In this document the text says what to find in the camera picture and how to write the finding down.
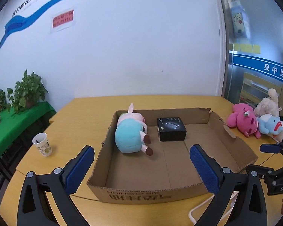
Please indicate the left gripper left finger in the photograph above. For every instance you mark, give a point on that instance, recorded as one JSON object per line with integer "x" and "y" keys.
{"x": 34, "y": 207}

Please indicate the pink pig plush toy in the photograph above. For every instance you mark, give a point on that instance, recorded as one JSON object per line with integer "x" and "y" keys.
{"x": 131, "y": 135}

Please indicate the leaf pattern paper cup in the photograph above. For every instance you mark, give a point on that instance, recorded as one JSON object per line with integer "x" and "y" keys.
{"x": 42, "y": 144}

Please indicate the pink bear plush toy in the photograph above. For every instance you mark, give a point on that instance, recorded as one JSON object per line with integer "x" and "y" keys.
{"x": 243, "y": 118}

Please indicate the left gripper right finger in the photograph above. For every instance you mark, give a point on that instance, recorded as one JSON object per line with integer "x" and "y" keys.
{"x": 249, "y": 207}

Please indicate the large potted green plant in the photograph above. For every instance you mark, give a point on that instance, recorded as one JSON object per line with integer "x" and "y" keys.
{"x": 26, "y": 93}

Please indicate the beige plush toy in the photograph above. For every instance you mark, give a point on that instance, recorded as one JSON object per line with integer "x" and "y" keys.
{"x": 268, "y": 105}

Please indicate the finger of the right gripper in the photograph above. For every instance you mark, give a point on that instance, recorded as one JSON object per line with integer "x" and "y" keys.
{"x": 272, "y": 148}

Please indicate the green cloth covered table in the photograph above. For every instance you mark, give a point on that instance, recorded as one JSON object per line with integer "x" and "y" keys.
{"x": 13, "y": 124}

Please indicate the small black box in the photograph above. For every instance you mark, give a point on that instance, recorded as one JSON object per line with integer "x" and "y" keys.
{"x": 171, "y": 129}

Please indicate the yellow sticky notes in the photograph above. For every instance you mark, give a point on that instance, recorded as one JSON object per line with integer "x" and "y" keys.
{"x": 247, "y": 48}

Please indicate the brown cardboard box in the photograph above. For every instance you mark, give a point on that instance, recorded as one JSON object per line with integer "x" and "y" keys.
{"x": 167, "y": 175}

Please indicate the red notice wall sign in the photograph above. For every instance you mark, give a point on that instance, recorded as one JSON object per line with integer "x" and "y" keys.
{"x": 63, "y": 18}

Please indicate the blue white plush toy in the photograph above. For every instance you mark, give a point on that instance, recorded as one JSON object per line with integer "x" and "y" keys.
{"x": 271, "y": 126}

